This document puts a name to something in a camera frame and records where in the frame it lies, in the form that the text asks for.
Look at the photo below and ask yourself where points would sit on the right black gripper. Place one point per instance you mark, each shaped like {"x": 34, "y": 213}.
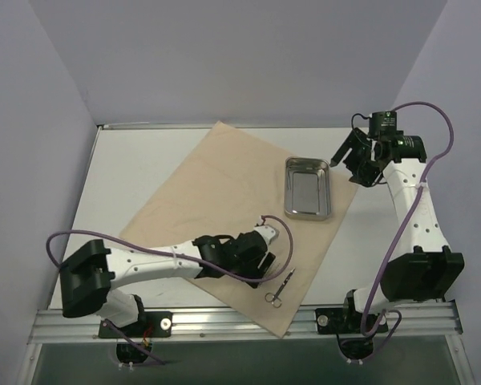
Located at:
{"x": 356, "y": 156}

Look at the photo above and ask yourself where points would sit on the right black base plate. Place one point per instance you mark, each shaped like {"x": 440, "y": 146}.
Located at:
{"x": 337, "y": 321}

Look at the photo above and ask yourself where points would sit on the steel surgical scissors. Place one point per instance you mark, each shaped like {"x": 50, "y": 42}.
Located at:
{"x": 274, "y": 299}

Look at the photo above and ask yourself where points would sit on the aluminium front rail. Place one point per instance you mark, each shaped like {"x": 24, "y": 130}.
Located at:
{"x": 225, "y": 324}

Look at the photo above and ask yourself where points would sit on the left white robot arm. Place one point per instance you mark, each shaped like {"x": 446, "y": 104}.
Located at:
{"x": 91, "y": 278}

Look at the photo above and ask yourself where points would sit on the aluminium back rail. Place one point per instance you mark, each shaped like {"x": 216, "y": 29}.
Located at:
{"x": 167, "y": 126}

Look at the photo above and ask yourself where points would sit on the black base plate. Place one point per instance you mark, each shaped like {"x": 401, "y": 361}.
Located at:
{"x": 149, "y": 324}
{"x": 337, "y": 321}

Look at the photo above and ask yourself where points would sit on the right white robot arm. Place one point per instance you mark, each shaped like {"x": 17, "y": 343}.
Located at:
{"x": 455, "y": 265}

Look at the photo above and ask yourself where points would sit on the steel instrument tray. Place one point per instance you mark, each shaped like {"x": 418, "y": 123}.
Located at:
{"x": 301, "y": 203}

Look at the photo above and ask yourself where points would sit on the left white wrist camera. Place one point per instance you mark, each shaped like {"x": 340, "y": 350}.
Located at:
{"x": 269, "y": 233}

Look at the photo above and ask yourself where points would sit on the beige wrapping cloth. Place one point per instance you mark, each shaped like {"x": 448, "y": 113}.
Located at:
{"x": 223, "y": 186}

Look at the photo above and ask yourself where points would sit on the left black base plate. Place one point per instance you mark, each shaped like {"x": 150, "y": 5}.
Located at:
{"x": 149, "y": 324}

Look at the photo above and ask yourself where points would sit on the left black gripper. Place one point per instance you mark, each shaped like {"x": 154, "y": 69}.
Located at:
{"x": 262, "y": 264}

